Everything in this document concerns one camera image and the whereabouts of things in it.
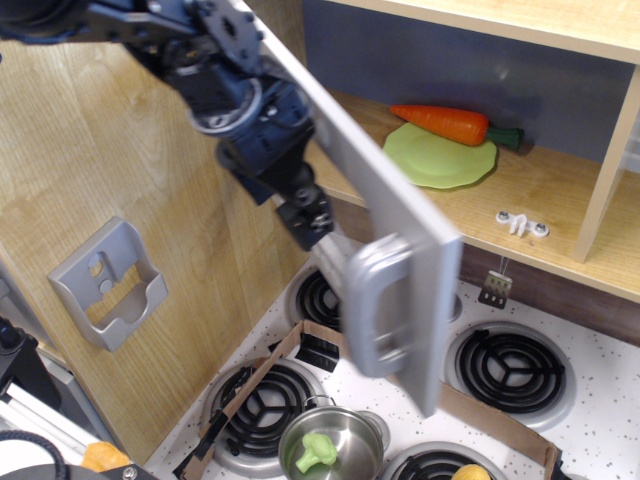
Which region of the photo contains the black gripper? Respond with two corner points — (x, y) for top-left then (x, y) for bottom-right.
(216, 134), (334, 251)

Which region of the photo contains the grey toy microwave door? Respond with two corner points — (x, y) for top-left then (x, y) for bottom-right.
(236, 1), (462, 417)

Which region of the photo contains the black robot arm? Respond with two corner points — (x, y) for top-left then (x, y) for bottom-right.
(1, 1), (333, 251)

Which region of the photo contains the back left stove burner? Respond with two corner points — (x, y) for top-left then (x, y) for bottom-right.
(286, 268), (342, 332)

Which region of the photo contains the stove burner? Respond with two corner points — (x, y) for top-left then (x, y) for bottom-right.
(214, 359), (325, 479)
(286, 268), (342, 332)
(379, 441), (507, 480)
(443, 321), (577, 432)

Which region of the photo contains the green toy plate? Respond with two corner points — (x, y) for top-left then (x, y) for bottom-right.
(383, 123), (498, 190)

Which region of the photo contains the black binder clip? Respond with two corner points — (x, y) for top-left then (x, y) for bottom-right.
(295, 333), (348, 373)

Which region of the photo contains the orange toy carrot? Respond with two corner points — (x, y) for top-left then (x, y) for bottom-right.
(389, 104), (524, 151)

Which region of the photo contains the grey stove knob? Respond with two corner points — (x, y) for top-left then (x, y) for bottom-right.
(448, 295), (463, 323)

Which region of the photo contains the front left stove burner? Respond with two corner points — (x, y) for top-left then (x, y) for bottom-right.
(214, 359), (325, 479)

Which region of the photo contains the hanging toy spatula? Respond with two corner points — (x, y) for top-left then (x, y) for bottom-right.
(478, 257), (513, 309)

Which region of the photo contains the white door latch clip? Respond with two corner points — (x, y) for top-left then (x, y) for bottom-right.
(495, 210), (550, 238)

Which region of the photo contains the stainless steel pot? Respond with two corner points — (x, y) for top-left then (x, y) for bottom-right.
(278, 394), (391, 480)

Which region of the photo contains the green toy broccoli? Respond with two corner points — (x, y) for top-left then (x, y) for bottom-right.
(295, 433), (338, 473)

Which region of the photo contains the brown cardboard barrier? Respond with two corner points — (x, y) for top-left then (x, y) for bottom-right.
(173, 321), (560, 479)

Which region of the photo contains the back right stove burner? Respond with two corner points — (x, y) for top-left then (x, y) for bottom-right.
(443, 321), (577, 432)

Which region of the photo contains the front right stove burner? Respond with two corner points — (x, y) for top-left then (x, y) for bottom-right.
(379, 441), (507, 480)

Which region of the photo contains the orange toy food piece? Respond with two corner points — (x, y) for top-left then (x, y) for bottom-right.
(80, 441), (131, 473)

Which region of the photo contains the yellow toy fruit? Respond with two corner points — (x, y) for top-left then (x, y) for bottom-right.
(451, 464), (491, 480)

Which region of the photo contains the grey wall phone holder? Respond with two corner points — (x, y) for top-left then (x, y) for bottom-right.
(48, 217), (168, 352)

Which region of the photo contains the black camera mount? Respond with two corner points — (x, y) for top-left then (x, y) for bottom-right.
(1, 317), (62, 410)

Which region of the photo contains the black braided cable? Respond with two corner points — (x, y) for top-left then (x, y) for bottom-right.
(0, 429), (69, 480)

